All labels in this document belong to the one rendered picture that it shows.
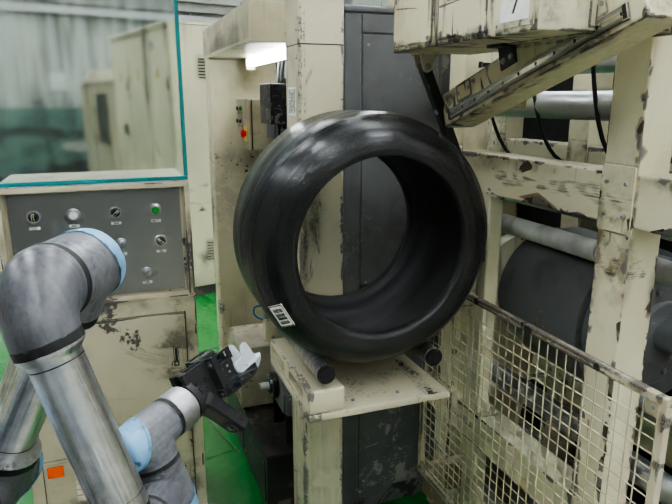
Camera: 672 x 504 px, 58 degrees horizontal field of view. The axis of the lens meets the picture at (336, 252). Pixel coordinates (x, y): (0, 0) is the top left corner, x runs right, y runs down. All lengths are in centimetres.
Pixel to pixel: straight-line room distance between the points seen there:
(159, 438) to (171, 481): 7
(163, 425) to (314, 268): 81
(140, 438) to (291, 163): 62
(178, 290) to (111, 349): 28
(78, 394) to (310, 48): 109
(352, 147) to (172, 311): 99
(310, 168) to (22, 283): 64
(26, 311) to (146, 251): 120
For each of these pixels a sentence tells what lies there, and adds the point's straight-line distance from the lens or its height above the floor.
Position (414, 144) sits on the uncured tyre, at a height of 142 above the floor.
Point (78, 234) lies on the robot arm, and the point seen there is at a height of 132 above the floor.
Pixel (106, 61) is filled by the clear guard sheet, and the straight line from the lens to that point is 198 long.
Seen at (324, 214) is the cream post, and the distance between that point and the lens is 171.
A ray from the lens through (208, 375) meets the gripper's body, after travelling 116.
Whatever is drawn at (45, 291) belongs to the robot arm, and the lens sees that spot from 89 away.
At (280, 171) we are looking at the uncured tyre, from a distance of 131.
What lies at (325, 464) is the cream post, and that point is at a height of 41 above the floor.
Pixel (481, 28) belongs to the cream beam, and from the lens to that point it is 138.
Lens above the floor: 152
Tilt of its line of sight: 14 degrees down
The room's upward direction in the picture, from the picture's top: straight up
